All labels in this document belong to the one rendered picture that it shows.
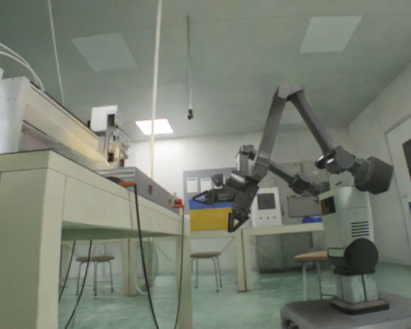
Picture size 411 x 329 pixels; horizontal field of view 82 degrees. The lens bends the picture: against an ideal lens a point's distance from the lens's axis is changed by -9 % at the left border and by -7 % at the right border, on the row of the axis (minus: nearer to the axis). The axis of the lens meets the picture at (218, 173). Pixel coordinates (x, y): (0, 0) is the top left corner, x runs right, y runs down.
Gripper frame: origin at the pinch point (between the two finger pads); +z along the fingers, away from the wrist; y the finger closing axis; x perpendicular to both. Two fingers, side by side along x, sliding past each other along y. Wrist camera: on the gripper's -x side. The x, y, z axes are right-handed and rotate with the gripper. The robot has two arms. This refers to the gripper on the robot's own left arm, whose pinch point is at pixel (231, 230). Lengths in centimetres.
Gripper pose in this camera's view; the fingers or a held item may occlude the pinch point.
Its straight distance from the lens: 98.4
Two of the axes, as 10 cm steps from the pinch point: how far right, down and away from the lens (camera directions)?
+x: 8.9, 4.5, -0.6
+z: -4.5, 8.6, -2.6
